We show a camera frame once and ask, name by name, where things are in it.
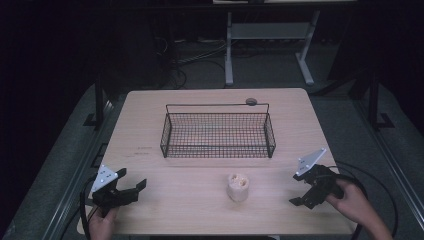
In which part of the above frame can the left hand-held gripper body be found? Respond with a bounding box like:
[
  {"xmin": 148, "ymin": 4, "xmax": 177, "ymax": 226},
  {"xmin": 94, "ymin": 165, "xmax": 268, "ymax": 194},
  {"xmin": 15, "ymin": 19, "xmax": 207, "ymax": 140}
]
[{"xmin": 90, "ymin": 163, "xmax": 140, "ymax": 218}]

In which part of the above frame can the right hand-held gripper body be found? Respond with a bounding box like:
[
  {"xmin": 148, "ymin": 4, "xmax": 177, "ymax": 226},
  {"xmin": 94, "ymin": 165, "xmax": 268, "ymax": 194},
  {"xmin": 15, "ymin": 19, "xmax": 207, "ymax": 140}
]
[{"xmin": 294, "ymin": 147, "xmax": 345, "ymax": 210}]

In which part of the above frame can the person's left hand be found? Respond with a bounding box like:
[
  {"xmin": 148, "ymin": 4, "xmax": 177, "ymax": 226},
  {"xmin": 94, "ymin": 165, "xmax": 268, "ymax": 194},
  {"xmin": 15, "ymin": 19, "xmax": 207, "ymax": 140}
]
[{"xmin": 87, "ymin": 206, "xmax": 118, "ymax": 240}]

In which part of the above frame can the person's right hand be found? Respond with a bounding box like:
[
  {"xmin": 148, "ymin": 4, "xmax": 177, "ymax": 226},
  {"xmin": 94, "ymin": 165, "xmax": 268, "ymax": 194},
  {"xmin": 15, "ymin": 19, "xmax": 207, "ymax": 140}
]
[{"xmin": 325, "ymin": 179, "xmax": 372, "ymax": 225}]

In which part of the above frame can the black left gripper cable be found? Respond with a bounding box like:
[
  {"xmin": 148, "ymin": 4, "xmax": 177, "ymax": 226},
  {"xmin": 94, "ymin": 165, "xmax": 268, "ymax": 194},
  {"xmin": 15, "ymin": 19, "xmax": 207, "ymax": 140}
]
[{"xmin": 58, "ymin": 175, "xmax": 101, "ymax": 240}]

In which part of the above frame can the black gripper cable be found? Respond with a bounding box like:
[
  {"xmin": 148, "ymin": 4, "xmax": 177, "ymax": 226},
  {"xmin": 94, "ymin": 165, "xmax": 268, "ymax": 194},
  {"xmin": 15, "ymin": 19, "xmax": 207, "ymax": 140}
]
[
  {"xmin": 58, "ymin": 175, "xmax": 101, "ymax": 240},
  {"xmin": 325, "ymin": 160, "xmax": 400, "ymax": 240}
]

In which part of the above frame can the aluminium frame rail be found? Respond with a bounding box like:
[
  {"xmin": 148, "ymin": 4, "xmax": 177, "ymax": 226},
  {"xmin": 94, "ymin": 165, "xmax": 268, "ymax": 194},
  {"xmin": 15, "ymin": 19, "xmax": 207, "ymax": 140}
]
[
  {"xmin": 351, "ymin": 98, "xmax": 424, "ymax": 232},
  {"xmin": 41, "ymin": 98, "xmax": 116, "ymax": 240}
]

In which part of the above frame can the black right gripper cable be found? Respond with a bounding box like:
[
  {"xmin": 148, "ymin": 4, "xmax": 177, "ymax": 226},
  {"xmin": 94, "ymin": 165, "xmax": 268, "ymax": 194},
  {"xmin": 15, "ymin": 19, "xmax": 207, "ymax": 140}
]
[{"xmin": 325, "ymin": 160, "xmax": 400, "ymax": 240}]

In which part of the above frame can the black metal post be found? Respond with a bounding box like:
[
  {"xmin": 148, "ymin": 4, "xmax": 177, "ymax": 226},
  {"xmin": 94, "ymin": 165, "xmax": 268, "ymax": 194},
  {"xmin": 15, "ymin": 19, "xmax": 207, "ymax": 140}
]
[
  {"xmin": 366, "ymin": 66, "xmax": 396, "ymax": 132},
  {"xmin": 83, "ymin": 65, "xmax": 106, "ymax": 131}
]

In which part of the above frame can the black wire basket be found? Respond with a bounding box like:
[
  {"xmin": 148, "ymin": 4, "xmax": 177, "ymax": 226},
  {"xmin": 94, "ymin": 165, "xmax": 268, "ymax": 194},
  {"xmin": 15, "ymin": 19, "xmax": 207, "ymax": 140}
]
[{"xmin": 159, "ymin": 102, "xmax": 277, "ymax": 159}]

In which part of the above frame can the bundle of floor cables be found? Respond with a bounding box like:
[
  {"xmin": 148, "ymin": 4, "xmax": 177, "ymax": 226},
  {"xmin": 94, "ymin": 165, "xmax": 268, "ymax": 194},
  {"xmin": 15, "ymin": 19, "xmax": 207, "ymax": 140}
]
[{"xmin": 153, "ymin": 35, "xmax": 228, "ymax": 90}]

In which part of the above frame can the grey metal desk frame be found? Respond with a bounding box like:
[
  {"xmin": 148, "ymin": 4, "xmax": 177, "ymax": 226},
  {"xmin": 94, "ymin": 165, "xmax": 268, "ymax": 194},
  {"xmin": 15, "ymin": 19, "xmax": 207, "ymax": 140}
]
[{"xmin": 224, "ymin": 9, "xmax": 322, "ymax": 87}]

